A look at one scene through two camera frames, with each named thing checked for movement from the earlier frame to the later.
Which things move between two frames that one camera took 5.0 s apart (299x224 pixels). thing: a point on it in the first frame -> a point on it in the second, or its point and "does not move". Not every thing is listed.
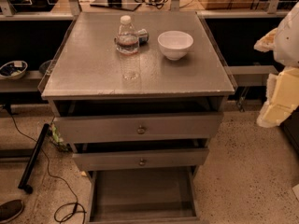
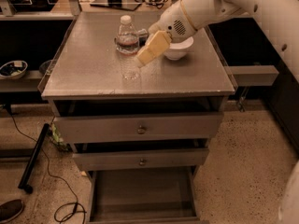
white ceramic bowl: [175, 44] does not move
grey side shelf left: [28, 83] does not move
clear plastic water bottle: [127, 41] does not move
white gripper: [290, 44] -> [169, 22]
